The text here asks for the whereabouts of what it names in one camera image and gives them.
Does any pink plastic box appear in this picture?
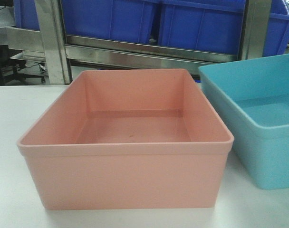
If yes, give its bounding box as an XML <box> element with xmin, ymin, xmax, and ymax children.
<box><xmin>17</xmin><ymin>69</ymin><xmax>234</xmax><ymax>210</ymax></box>

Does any black office chair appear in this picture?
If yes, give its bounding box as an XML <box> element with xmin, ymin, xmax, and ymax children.
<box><xmin>0</xmin><ymin>45</ymin><xmax>46</xmax><ymax>86</ymax></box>

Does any steel shelf rack frame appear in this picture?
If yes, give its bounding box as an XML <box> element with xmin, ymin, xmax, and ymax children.
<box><xmin>7</xmin><ymin>0</ymin><xmax>271</xmax><ymax>85</ymax></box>

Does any large blue bin right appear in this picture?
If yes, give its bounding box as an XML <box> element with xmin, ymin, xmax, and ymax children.
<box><xmin>157</xmin><ymin>0</ymin><xmax>245</xmax><ymax>55</ymax></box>

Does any light blue plastic box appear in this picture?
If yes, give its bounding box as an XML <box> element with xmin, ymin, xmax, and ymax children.
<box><xmin>199</xmin><ymin>54</ymin><xmax>289</xmax><ymax>190</ymax></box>

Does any blue bin upper left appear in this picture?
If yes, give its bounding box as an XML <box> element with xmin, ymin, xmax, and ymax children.
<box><xmin>13</xmin><ymin>0</ymin><xmax>40</xmax><ymax>31</ymax></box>

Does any large blue bin left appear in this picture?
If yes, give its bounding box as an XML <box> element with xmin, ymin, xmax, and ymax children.
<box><xmin>61</xmin><ymin>0</ymin><xmax>160</xmax><ymax>44</ymax></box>

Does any large blue bin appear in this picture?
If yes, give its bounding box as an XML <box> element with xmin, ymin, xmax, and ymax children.
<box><xmin>61</xmin><ymin>0</ymin><xmax>160</xmax><ymax>44</ymax></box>
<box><xmin>157</xmin><ymin>0</ymin><xmax>245</xmax><ymax>55</ymax></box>

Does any tilted blue bin behind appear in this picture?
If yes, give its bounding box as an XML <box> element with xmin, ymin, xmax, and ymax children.
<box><xmin>263</xmin><ymin>0</ymin><xmax>289</xmax><ymax>57</ymax></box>

